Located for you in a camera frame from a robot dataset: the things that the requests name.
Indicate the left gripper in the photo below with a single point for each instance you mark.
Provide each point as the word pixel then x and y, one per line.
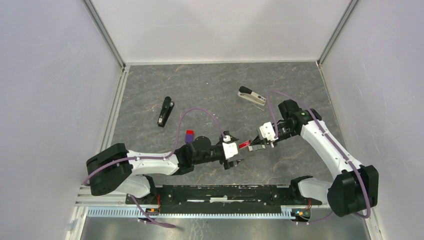
pixel 227 164

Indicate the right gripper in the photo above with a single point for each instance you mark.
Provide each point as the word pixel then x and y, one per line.
pixel 269 143

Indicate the staple tray box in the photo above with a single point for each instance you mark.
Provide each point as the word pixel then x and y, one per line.
pixel 258 147

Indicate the red white staple box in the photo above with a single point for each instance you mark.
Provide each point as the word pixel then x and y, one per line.
pixel 244 144

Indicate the black stapler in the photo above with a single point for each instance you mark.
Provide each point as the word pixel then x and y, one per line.
pixel 166 109

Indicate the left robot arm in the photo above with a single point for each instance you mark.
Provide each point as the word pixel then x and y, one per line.
pixel 118 169

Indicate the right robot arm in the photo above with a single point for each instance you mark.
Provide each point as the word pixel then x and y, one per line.
pixel 354 186

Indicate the purple red block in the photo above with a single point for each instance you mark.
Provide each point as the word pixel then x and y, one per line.
pixel 189 136

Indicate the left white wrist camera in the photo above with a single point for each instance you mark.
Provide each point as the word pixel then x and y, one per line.
pixel 230 149

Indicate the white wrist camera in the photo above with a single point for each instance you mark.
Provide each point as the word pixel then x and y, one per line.
pixel 230 149
pixel 268 131

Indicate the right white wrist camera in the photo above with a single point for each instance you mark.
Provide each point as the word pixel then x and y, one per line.
pixel 268 131

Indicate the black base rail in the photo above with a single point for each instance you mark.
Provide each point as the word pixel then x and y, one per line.
pixel 222 199

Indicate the white cable duct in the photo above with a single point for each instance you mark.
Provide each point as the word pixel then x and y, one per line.
pixel 134 212

